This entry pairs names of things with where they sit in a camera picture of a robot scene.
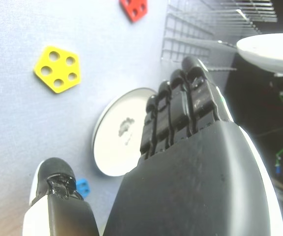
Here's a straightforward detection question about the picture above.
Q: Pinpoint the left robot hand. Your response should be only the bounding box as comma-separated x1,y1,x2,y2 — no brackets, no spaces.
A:
22,56,283,236

